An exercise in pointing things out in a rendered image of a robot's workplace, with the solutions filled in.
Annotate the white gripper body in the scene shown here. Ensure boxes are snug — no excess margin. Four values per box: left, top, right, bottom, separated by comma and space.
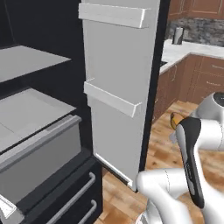
170, 130, 180, 145

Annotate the black fridge door white liner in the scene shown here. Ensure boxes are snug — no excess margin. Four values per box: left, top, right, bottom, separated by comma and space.
78, 0, 172, 193

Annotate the grey fridge shelf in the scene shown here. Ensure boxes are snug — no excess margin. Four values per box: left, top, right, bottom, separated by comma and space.
0, 45, 72, 84
0, 87, 78, 154

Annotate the black fridge body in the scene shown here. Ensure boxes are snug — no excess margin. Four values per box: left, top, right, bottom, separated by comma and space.
0, 0, 103, 224

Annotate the brown base cupboard run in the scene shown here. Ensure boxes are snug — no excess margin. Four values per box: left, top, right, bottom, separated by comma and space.
178, 53, 224, 106
152, 59, 188, 121

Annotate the white door shelf bin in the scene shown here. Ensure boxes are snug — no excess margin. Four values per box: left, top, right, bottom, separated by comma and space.
78, 3, 152, 29
83, 78, 144, 119

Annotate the black freezer drawer front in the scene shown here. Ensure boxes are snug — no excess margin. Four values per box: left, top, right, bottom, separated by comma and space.
16, 157, 103, 224

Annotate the grey crisper drawer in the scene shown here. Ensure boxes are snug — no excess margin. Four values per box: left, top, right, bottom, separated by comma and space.
0, 114, 83, 206

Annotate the white grey angular object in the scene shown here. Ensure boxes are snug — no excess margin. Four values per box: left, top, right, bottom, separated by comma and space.
0, 194, 25, 224

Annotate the grey freezer drawer handle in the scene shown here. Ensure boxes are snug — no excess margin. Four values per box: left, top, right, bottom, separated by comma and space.
45, 171, 97, 224
76, 199, 98, 224

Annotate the brown wall cupboard run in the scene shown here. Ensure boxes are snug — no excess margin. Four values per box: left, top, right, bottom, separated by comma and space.
167, 0, 224, 21

